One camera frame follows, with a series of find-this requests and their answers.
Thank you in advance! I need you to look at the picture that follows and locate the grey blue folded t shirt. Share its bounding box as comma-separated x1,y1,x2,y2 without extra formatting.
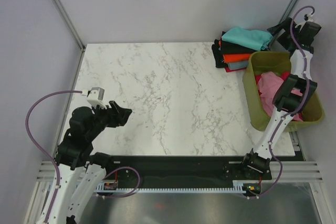
228,60,248,70

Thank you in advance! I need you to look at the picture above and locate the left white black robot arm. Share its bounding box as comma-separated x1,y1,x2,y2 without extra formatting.
37,101,132,223

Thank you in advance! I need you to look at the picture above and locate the black folded t shirt bottom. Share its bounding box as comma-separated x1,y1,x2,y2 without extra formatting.
212,39,226,68

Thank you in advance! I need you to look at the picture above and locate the red t shirt in bin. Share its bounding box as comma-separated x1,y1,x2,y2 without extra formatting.
254,71,305,122

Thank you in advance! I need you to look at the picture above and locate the right aluminium frame post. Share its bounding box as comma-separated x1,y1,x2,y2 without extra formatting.
268,0,299,52

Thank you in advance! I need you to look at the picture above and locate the orange folded t shirt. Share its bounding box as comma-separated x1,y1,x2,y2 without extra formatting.
223,54,251,63

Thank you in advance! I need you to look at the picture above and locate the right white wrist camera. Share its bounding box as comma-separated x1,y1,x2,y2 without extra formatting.
295,13,314,30

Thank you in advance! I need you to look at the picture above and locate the black folded t shirt top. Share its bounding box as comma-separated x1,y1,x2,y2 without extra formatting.
219,40,256,55

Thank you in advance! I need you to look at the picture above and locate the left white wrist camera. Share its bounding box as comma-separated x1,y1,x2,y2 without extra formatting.
81,87,108,110

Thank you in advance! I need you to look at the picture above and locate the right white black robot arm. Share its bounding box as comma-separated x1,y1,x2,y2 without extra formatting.
237,15,323,179

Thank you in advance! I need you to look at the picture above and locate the left aluminium frame post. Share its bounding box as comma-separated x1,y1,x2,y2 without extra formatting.
52,0,86,51

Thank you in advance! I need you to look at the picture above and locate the white slotted cable duct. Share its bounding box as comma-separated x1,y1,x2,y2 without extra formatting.
93,182,262,194

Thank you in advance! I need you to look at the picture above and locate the red folded t shirt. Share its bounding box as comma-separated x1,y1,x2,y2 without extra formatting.
225,67,246,72

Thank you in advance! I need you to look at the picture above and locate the aluminium frame post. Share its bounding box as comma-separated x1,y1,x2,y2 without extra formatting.
268,0,299,52
52,0,86,51

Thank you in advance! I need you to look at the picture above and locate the olive green plastic bin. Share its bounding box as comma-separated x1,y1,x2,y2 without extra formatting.
241,51,325,133

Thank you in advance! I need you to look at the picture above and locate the teal t shirt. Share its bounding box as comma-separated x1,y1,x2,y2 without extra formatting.
222,27,273,51

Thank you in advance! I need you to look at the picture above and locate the black folded t shirt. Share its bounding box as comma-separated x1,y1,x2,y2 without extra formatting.
212,39,226,68
219,40,256,55

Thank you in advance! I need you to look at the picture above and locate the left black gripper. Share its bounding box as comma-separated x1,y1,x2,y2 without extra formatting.
87,100,132,140

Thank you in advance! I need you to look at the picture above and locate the pink t shirt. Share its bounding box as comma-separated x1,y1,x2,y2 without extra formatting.
256,72,302,120

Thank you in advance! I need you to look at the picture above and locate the aluminium front rail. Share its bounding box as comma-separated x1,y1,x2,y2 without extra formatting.
36,161,323,183

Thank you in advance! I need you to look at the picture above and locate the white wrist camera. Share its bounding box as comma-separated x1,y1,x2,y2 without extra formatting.
81,87,108,110
295,13,314,30

